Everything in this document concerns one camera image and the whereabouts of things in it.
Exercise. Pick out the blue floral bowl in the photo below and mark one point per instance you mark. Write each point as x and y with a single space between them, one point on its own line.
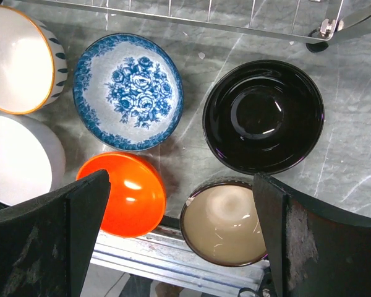
128 92

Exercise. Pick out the beige interior dark bowl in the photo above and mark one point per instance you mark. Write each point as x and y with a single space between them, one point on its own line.
219 222

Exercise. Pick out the aluminium rail beam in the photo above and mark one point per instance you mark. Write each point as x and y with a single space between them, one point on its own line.
163 255

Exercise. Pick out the steel dish rack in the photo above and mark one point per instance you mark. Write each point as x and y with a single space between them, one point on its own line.
318 24

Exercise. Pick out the black bowl beige flower exterior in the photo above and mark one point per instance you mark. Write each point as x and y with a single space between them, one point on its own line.
263 116

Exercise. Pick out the orange plastic bowl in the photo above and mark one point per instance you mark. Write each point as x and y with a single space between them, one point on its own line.
137 198

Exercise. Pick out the white bowl orange rim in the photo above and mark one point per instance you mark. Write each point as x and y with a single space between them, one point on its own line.
33 66

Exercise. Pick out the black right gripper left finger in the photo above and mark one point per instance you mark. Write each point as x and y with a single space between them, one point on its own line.
46 243

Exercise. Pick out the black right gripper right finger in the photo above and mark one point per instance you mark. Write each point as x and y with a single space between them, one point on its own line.
314 248

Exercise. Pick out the plain white bowl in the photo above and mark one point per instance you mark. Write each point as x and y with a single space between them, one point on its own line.
32 159

